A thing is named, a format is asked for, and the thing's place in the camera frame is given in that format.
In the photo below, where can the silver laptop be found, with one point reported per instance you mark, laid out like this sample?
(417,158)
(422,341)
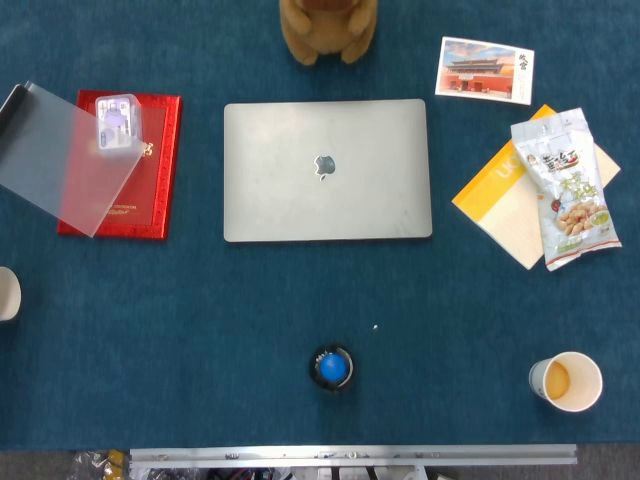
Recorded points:
(300,200)

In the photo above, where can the paper cup with orange liquid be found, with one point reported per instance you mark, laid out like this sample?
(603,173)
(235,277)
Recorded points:
(575,385)

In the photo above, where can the blue ball in black holder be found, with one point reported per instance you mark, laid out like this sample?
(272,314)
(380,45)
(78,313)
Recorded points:
(314,377)

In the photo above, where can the translucent plastic sheet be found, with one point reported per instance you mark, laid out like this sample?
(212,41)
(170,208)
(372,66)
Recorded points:
(55,160)

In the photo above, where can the yellow and cream booklet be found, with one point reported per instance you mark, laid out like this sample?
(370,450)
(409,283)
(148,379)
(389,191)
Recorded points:
(505,210)

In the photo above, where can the palace photo postcard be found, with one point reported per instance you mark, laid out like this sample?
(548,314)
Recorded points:
(480,70)

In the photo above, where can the silver peanut snack bag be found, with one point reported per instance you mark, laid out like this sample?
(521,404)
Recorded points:
(570,200)

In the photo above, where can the clear bag with yellow parts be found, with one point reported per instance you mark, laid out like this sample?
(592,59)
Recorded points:
(100,465)

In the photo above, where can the cream paper cup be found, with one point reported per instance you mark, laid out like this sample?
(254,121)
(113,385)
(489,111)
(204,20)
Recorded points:
(7,295)

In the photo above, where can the brown plush toy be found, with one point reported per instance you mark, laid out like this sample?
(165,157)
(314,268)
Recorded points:
(325,25)

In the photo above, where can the red certificate book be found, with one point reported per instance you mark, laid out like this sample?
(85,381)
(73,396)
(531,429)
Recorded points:
(157,190)

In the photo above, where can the small clear plastic box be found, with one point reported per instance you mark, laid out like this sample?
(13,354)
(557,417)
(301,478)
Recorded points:
(120,125)

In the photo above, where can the aluminium profile rail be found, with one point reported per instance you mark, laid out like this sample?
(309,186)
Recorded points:
(350,456)

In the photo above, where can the blue felt table cover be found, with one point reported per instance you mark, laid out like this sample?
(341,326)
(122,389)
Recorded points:
(200,310)

